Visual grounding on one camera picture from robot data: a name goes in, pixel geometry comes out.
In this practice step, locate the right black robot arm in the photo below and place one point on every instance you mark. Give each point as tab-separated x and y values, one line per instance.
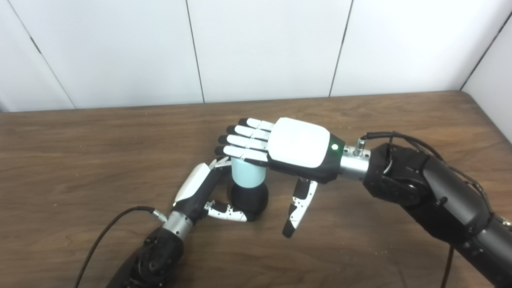
432	188

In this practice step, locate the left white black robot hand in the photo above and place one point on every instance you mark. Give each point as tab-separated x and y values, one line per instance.
194	188

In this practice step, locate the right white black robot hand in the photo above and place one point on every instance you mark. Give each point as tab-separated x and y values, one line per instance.
300	142

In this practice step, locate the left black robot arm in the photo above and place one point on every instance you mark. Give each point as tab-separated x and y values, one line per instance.
156	256

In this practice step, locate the black flared nozzle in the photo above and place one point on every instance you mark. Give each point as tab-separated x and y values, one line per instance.
250	200

